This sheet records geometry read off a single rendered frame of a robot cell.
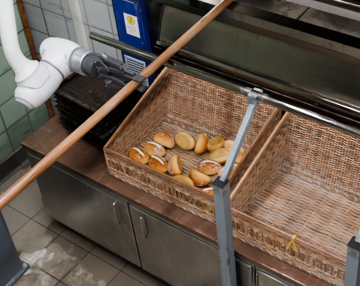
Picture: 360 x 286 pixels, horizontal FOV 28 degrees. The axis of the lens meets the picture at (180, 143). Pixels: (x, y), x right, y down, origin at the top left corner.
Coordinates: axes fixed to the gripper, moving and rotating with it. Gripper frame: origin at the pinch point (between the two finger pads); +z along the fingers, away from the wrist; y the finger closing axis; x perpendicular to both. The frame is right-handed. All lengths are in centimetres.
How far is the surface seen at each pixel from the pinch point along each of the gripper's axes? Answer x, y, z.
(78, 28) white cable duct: -53, 35, -83
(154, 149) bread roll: -22, 56, -18
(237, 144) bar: -4.5, 15.5, 36.0
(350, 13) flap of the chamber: -38, -21, 57
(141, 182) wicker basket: -5, 57, -11
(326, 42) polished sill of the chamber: -53, 3, 42
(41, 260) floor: 16, 120, -66
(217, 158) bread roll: -30, 56, 8
